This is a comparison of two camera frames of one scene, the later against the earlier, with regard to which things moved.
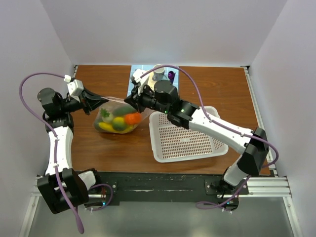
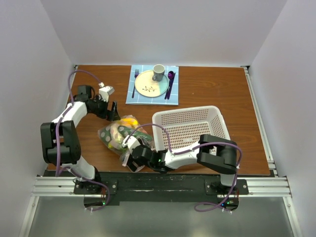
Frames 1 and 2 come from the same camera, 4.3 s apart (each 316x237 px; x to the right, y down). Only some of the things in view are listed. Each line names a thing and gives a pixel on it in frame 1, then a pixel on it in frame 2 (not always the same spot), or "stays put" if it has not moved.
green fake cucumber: (123, 109) → (125, 131)
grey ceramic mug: (158, 74) stays put
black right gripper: (135, 99) → (130, 163)
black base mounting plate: (113, 186) stays put
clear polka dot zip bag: (117, 116) → (111, 136)
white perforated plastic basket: (172, 142) stays put
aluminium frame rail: (270, 187) stays put
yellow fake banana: (109, 128) → (127, 122)
